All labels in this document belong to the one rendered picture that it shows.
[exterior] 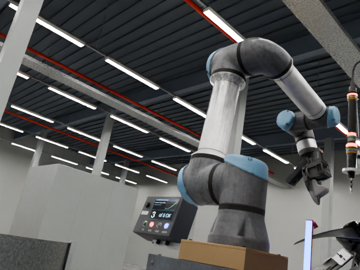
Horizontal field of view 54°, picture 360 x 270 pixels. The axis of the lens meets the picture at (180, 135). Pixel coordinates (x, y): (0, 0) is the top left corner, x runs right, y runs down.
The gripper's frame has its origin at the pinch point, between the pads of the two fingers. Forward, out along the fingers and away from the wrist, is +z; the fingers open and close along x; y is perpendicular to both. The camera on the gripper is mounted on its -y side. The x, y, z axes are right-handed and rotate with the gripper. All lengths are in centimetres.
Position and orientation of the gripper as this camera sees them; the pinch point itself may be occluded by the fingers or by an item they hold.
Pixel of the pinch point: (315, 202)
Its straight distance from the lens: 142.7
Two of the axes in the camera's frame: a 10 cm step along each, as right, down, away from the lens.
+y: 7.0, -3.9, -6.0
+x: 7.1, 3.3, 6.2
